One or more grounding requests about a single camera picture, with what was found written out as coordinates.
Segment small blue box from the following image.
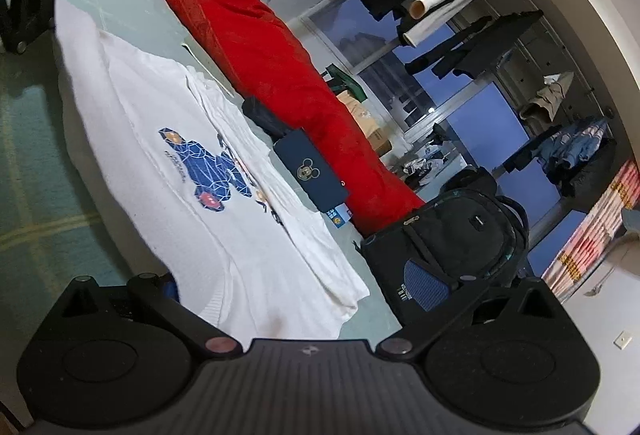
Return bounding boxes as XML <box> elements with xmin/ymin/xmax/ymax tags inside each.
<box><xmin>325</xmin><ymin>204</ymin><xmax>353</xmax><ymax>228</ymax></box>

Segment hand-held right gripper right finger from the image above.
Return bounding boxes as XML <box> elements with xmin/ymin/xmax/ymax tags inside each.
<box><xmin>375</xmin><ymin>257</ymin><xmax>558</xmax><ymax>358</ymax></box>

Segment balcony window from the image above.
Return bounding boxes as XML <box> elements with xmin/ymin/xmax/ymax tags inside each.
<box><xmin>300</xmin><ymin>0</ymin><xmax>601</xmax><ymax>261</ymax></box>

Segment white printed sweatshirt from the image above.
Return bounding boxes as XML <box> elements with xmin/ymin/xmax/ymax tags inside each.
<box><xmin>52</xmin><ymin>0</ymin><xmax>371</xmax><ymax>341</ymax></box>

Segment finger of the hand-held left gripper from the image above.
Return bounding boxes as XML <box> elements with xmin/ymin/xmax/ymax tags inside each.
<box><xmin>0</xmin><ymin>0</ymin><xmax>57</xmax><ymax>54</ymax></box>

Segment pale green booklet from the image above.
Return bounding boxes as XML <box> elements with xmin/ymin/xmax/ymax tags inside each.
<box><xmin>180</xmin><ymin>42</ymin><xmax>233</xmax><ymax>93</ymax></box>

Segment black backpack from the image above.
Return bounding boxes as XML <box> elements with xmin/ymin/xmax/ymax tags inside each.
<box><xmin>360</xmin><ymin>167</ymin><xmax>530</xmax><ymax>323</ymax></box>

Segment cardboard boxes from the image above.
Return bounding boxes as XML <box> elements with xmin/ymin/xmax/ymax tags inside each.
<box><xmin>337</xmin><ymin>90</ymin><xmax>393</xmax><ymax>153</ymax></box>

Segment hanging blue denim clothes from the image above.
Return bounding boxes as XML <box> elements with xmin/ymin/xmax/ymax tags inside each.
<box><xmin>502</xmin><ymin>117</ymin><xmax>618</xmax><ymax>198</ymax></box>

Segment dark zip pouch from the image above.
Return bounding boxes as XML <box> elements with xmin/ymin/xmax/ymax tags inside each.
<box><xmin>241</xmin><ymin>96</ymin><xmax>296</xmax><ymax>138</ymax></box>

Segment red quilt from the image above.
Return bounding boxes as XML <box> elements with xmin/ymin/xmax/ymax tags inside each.
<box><xmin>137</xmin><ymin>0</ymin><xmax>426</xmax><ymax>236</ymax></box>

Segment navy pouch with mouse print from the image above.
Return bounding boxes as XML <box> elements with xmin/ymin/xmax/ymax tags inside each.
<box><xmin>272</xmin><ymin>127</ymin><xmax>351</xmax><ymax>213</ymax></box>

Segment small laundry on rack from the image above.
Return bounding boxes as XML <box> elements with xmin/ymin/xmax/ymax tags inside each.
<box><xmin>400</xmin><ymin>150</ymin><xmax>451</xmax><ymax>188</ymax></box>

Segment floral curtain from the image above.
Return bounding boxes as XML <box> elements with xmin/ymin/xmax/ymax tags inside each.
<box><xmin>542</xmin><ymin>160</ymin><xmax>640</xmax><ymax>301</ymax></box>

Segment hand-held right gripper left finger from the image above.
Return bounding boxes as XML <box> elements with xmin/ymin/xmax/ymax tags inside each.
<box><xmin>50</xmin><ymin>272</ymin><xmax>242</xmax><ymax>358</ymax></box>

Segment hanging beige jacket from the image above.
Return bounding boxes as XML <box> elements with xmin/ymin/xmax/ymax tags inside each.
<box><xmin>520</xmin><ymin>71</ymin><xmax>576</xmax><ymax>120</ymax></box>

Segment hanging white garment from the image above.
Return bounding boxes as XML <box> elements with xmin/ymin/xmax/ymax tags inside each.
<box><xmin>397</xmin><ymin>0</ymin><xmax>503</xmax><ymax>48</ymax></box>

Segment green stool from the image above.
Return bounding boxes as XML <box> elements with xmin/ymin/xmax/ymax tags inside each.
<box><xmin>322</xmin><ymin>64</ymin><xmax>368</xmax><ymax>100</ymax></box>

